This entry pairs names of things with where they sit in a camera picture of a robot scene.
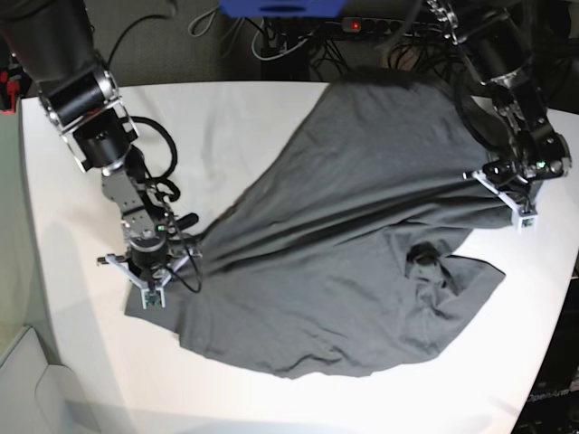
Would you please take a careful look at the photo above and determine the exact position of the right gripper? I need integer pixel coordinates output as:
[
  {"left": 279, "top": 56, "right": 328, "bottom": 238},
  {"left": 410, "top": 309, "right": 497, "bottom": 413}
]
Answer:
[{"left": 96, "top": 239, "right": 202, "bottom": 294}]

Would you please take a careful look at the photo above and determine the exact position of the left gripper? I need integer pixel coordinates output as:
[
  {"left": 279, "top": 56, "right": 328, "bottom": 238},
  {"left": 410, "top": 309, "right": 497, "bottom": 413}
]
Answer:
[{"left": 462, "top": 162, "right": 537, "bottom": 217}]

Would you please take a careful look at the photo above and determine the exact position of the grey t-shirt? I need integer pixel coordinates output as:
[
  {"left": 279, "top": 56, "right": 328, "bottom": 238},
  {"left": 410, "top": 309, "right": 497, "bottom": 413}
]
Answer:
[{"left": 125, "top": 70, "right": 511, "bottom": 379}]

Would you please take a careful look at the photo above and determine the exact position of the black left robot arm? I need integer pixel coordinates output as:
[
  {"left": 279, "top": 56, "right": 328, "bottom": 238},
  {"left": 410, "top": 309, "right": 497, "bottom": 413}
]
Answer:
[{"left": 428, "top": 1, "right": 572, "bottom": 227}]

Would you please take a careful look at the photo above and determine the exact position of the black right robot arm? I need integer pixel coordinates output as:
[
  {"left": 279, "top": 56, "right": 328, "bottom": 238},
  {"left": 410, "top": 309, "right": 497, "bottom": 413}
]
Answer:
[{"left": 1, "top": 1, "right": 198, "bottom": 305}]

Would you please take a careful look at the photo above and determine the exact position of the black power strip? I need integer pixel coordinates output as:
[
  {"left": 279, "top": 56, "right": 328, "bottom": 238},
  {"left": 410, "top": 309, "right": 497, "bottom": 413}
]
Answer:
[{"left": 340, "top": 16, "right": 441, "bottom": 37}]

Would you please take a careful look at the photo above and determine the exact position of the red clamp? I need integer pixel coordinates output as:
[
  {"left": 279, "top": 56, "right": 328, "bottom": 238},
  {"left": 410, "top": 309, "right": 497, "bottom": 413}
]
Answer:
[{"left": 0, "top": 68, "right": 22, "bottom": 114}]

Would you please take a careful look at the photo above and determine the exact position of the blue box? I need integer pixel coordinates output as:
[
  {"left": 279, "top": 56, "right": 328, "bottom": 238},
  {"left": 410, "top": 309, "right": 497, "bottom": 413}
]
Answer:
[{"left": 219, "top": 0, "right": 345, "bottom": 17}]

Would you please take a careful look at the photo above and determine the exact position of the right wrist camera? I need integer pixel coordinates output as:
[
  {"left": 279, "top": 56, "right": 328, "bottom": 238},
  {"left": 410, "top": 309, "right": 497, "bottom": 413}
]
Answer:
[{"left": 140, "top": 288, "right": 166, "bottom": 310}]

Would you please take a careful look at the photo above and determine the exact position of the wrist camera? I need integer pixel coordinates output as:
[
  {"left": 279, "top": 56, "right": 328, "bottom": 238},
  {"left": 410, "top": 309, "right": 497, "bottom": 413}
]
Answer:
[
  {"left": 511, "top": 212, "right": 538, "bottom": 232},
  {"left": 140, "top": 288, "right": 166, "bottom": 310}
]

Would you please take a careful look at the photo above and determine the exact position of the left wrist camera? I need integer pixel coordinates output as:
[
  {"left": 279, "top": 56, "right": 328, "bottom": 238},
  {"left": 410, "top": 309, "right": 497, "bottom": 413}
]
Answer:
[{"left": 511, "top": 212, "right": 538, "bottom": 232}]

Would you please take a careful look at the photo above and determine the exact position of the white cable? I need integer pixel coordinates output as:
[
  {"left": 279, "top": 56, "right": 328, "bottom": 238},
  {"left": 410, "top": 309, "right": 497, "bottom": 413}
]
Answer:
[{"left": 251, "top": 26, "right": 310, "bottom": 61}]

